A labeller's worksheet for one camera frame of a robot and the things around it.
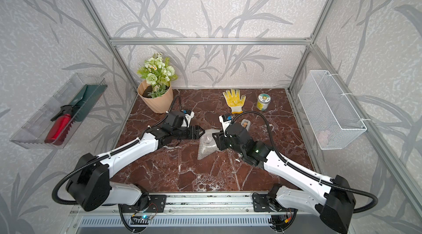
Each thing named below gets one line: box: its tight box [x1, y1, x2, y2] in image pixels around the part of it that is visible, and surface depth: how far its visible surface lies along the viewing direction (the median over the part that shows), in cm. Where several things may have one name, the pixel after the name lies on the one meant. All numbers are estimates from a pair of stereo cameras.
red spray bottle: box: [43, 104, 79, 146], surface depth 61 cm
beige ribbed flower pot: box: [137, 80, 174, 114], surface depth 98 cm
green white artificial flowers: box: [137, 52, 179, 99], surface depth 93 cm
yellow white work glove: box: [222, 88, 247, 115], surface depth 115 cm
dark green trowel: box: [69, 84, 108, 122], surface depth 71 cm
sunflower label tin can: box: [256, 93, 271, 112], surface depth 107 cm
